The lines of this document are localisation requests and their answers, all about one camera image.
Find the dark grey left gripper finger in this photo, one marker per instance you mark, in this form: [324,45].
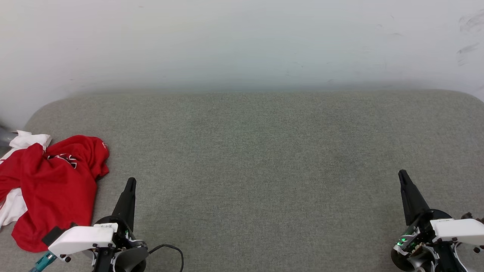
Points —
[131,207]
[121,206]

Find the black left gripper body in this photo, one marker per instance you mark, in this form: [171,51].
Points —
[128,249]

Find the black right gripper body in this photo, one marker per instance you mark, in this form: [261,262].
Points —
[419,245]

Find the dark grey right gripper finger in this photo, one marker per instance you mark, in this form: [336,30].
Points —
[407,200]
[418,202]

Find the red and white jersey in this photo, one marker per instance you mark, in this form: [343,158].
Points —
[56,189]

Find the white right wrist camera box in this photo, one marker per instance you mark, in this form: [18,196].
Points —
[459,229]

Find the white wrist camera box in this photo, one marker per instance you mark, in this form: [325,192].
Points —
[459,229]
[81,238]

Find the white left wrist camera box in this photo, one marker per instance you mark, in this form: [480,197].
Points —
[81,238]

